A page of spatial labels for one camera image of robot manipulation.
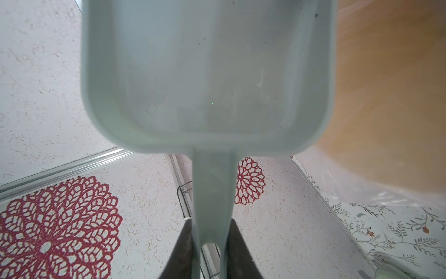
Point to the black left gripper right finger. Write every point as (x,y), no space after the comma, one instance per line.
(240,264)

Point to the cream trash bin with bag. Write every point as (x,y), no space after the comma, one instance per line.
(386,141)

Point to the black wire wall rack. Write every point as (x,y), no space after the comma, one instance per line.
(209,253)

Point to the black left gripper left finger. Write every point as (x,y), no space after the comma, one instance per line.
(179,265)

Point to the pale blue plastic dustpan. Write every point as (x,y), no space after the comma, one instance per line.
(214,80)

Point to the pale green soap bar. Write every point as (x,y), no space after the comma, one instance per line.
(386,271)

